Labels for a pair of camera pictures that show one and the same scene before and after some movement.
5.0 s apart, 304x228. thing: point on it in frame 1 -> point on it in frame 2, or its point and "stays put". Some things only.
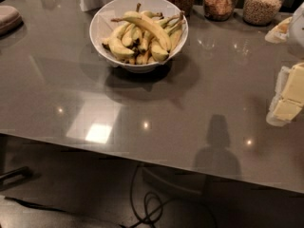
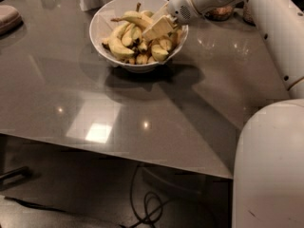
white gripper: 297,32 -> 179,7
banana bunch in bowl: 144,37 stays put
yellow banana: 158,52 stays put
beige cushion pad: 10,20 stays put
